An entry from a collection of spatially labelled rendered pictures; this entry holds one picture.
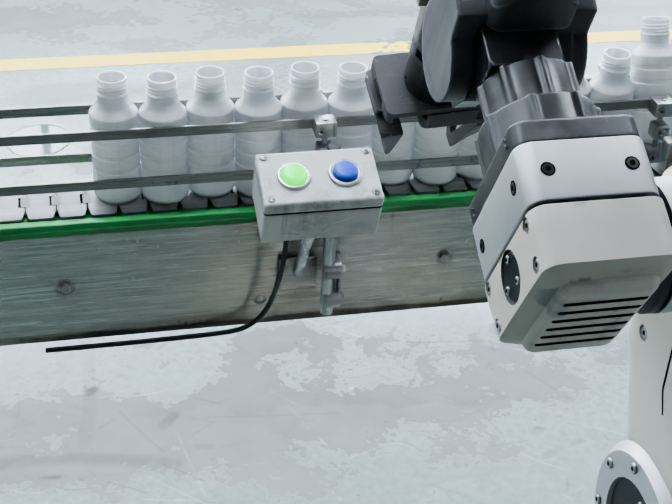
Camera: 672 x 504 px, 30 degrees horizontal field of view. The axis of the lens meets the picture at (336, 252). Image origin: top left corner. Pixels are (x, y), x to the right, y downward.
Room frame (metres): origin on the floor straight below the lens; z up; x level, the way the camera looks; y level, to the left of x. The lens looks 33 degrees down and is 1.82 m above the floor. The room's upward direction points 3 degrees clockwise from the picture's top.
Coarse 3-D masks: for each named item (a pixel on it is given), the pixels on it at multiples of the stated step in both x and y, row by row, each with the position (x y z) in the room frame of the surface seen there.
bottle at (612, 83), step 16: (608, 48) 1.53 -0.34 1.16; (608, 64) 1.51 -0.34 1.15; (624, 64) 1.50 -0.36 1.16; (592, 80) 1.52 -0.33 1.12; (608, 80) 1.50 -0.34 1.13; (624, 80) 1.50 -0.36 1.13; (592, 96) 1.51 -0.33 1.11; (608, 96) 1.49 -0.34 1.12; (624, 96) 1.49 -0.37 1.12; (608, 112) 1.49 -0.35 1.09; (624, 112) 1.49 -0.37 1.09
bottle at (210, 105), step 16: (208, 80) 1.38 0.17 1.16; (224, 80) 1.39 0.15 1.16; (208, 96) 1.38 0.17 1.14; (224, 96) 1.40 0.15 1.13; (192, 112) 1.38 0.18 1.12; (208, 112) 1.37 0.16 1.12; (224, 112) 1.38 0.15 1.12; (192, 144) 1.38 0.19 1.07; (208, 144) 1.37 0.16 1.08; (224, 144) 1.38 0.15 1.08; (192, 160) 1.38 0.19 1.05; (208, 160) 1.37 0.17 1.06; (224, 160) 1.38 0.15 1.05; (208, 192) 1.37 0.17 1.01; (224, 192) 1.38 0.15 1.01
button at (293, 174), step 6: (288, 168) 1.25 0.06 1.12; (294, 168) 1.25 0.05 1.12; (300, 168) 1.25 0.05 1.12; (282, 174) 1.24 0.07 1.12; (288, 174) 1.24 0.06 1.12; (294, 174) 1.24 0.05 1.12; (300, 174) 1.24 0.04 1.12; (306, 174) 1.24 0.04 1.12; (288, 180) 1.23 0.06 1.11; (294, 180) 1.23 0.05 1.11; (300, 180) 1.23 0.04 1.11
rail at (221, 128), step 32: (160, 128) 1.34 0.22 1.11; (192, 128) 1.35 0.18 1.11; (224, 128) 1.36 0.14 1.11; (256, 128) 1.37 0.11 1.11; (288, 128) 1.38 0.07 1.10; (0, 160) 1.37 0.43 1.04; (32, 160) 1.38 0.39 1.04; (64, 160) 1.39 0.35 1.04; (416, 160) 1.42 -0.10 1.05; (448, 160) 1.43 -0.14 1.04; (0, 192) 1.30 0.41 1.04; (32, 192) 1.31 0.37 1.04
